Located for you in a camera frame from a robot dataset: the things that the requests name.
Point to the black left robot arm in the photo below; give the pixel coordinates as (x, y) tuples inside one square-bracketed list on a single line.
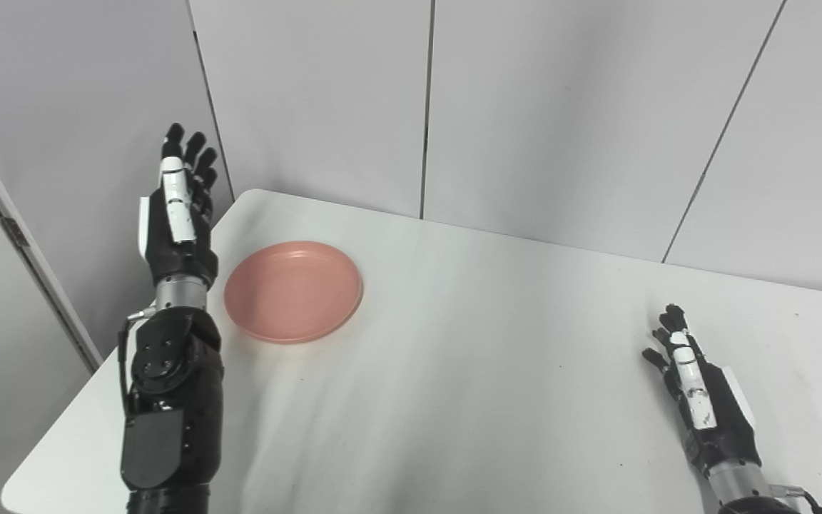
[(168, 400)]

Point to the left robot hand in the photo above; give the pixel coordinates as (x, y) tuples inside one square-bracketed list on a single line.
[(179, 221)]

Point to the pink plate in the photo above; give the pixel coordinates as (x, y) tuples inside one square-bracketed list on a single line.
[(293, 291)]

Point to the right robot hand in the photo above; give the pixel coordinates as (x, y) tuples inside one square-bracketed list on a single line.
[(703, 400)]

